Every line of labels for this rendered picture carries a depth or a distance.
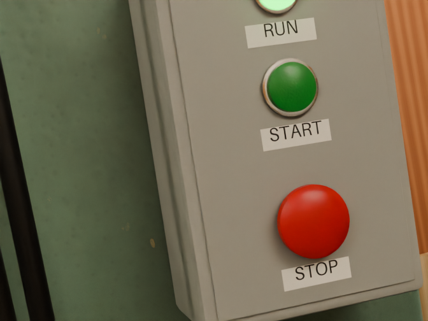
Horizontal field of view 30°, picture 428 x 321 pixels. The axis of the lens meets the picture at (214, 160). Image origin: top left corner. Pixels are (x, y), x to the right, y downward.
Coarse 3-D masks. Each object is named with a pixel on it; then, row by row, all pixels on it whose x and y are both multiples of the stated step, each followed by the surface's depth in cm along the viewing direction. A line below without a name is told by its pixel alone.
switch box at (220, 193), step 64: (192, 0) 32; (320, 0) 33; (192, 64) 32; (256, 64) 32; (320, 64) 33; (384, 64) 34; (192, 128) 32; (256, 128) 32; (384, 128) 34; (192, 192) 32; (256, 192) 32; (384, 192) 34; (192, 256) 32; (256, 256) 32; (384, 256) 34; (192, 320) 34; (256, 320) 33
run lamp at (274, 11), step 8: (256, 0) 32; (264, 0) 32; (272, 0) 32; (280, 0) 32; (288, 0) 32; (296, 0) 32; (264, 8) 32; (272, 8) 32; (280, 8) 32; (288, 8) 32
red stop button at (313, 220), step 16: (304, 192) 32; (320, 192) 32; (336, 192) 32; (288, 208) 32; (304, 208) 32; (320, 208) 32; (336, 208) 32; (288, 224) 32; (304, 224) 32; (320, 224) 32; (336, 224) 32; (288, 240) 32; (304, 240) 32; (320, 240) 32; (336, 240) 32; (304, 256) 32; (320, 256) 32
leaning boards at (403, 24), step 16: (384, 0) 192; (400, 0) 194; (416, 0) 195; (400, 16) 194; (416, 16) 195; (400, 32) 193; (416, 32) 195; (400, 48) 193; (416, 48) 194; (400, 64) 193; (416, 64) 194; (400, 80) 193; (416, 80) 194; (400, 96) 192; (416, 96) 194; (400, 112) 192; (416, 112) 194; (416, 128) 193; (416, 144) 193; (416, 160) 193; (416, 176) 193; (416, 192) 192; (416, 208) 192; (416, 224) 192
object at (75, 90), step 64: (0, 0) 36; (64, 0) 36; (128, 0) 37; (64, 64) 36; (128, 64) 37; (64, 128) 36; (128, 128) 37; (0, 192) 36; (64, 192) 36; (128, 192) 37; (64, 256) 36; (128, 256) 37; (64, 320) 37; (128, 320) 37; (320, 320) 40; (384, 320) 41
